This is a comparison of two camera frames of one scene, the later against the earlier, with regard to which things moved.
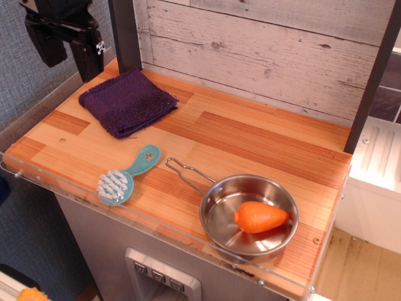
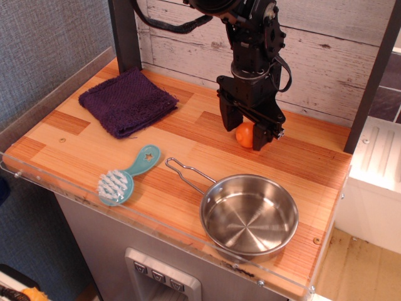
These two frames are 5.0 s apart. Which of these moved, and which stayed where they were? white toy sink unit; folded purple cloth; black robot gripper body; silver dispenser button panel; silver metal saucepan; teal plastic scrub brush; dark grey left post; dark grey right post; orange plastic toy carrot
Moved: orange plastic toy carrot; black robot gripper body
Stayed: silver dispenser button panel; teal plastic scrub brush; dark grey right post; dark grey left post; silver metal saucepan; white toy sink unit; folded purple cloth
